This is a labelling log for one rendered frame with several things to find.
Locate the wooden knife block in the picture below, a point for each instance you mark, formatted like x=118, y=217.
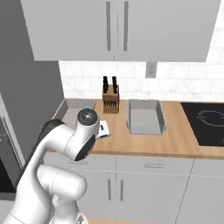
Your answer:
x=110, y=102

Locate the grey base cupboard door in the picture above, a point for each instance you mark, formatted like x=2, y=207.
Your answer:
x=97, y=204
x=151, y=198

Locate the grey base cupboard under hob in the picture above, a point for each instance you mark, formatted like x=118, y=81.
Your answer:
x=204, y=192

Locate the grey wall cupboard door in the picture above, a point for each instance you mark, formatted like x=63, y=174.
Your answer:
x=169, y=29
x=70, y=29

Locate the black hob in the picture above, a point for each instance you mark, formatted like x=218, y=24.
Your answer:
x=208, y=124

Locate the grey drawer front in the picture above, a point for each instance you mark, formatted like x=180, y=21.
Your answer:
x=175, y=166
x=102, y=163

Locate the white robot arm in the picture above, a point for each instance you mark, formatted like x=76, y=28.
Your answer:
x=43, y=163

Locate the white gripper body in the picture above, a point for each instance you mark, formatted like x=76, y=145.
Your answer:
x=106, y=129

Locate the grey wall socket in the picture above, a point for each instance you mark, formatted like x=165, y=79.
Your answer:
x=151, y=69

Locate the grey fridge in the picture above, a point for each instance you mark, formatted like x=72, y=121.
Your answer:
x=26, y=73

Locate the grey tupperware container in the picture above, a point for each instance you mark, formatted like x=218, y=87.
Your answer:
x=145, y=121

